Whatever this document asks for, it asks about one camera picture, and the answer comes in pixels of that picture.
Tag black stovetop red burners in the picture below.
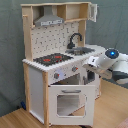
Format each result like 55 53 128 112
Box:
34 53 71 66

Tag grey range hood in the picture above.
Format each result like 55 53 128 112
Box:
34 5 64 27

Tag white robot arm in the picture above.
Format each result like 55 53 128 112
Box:
83 48 128 84

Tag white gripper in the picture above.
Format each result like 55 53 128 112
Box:
82 56 100 73

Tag right stove knob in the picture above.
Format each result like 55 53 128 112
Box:
71 66 79 73

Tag left stove knob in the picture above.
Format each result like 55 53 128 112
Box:
54 73 60 79

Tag grey ice dispenser panel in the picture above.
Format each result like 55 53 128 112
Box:
87 70 95 83

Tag black toy faucet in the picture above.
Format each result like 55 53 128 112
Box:
67 33 83 49

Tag white oven door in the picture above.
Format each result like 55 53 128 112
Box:
49 85 95 125

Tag stove knob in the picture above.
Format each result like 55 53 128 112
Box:
54 73 60 79
71 66 79 73

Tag metal sink basin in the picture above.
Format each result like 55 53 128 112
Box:
65 47 95 56

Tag wooden toy kitchen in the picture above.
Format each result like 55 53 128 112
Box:
22 2 104 127

